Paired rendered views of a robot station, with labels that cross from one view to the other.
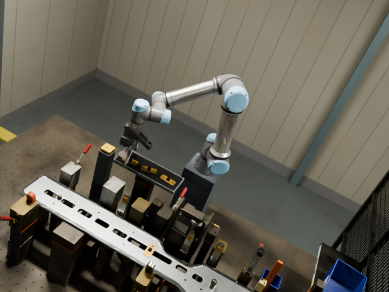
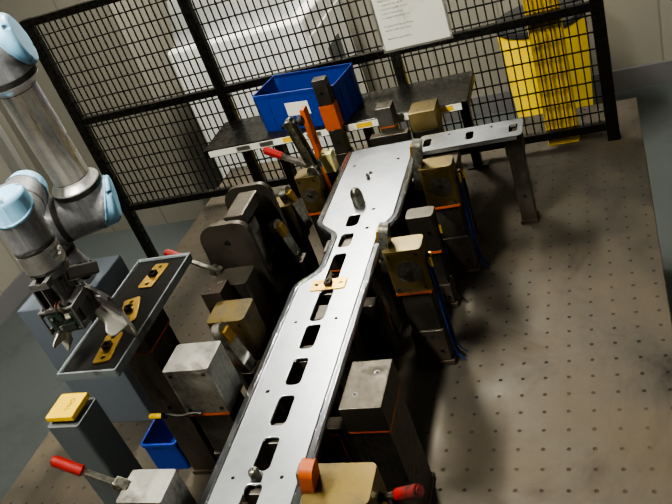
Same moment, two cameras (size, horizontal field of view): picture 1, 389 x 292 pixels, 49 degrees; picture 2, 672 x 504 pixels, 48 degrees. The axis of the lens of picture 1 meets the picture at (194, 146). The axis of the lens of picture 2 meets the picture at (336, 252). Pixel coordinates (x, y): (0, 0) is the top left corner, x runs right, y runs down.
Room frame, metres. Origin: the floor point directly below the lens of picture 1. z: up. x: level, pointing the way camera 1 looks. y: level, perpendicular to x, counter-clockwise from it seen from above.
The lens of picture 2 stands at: (1.01, 1.39, 1.93)
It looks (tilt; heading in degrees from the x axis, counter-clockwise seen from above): 31 degrees down; 284
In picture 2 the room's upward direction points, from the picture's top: 21 degrees counter-clockwise
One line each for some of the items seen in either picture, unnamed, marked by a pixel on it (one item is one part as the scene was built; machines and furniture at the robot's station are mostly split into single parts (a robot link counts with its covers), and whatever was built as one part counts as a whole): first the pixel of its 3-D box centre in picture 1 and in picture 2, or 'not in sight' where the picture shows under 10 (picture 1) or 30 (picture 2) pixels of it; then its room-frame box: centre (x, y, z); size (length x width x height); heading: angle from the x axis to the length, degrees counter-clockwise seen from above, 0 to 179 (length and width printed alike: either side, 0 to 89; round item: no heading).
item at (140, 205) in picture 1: (134, 227); (256, 375); (1.58, 0.14, 0.89); 0.12 x 0.08 x 0.38; 169
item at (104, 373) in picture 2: (149, 170); (130, 312); (1.75, 0.18, 1.16); 0.37 x 0.14 x 0.02; 79
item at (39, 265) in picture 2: (135, 124); (43, 256); (1.76, 0.32, 1.40); 0.08 x 0.08 x 0.05
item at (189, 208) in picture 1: (182, 241); (269, 285); (1.56, -0.12, 0.94); 0.18 x 0.13 x 0.49; 79
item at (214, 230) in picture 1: (201, 255); not in sight; (1.55, -0.24, 0.91); 0.07 x 0.05 x 0.42; 169
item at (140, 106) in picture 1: (140, 111); (19, 219); (1.77, 0.31, 1.48); 0.09 x 0.08 x 0.11; 107
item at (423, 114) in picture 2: not in sight; (437, 159); (1.11, -0.68, 0.88); 0.08 x 0.08 x 0.36; 79
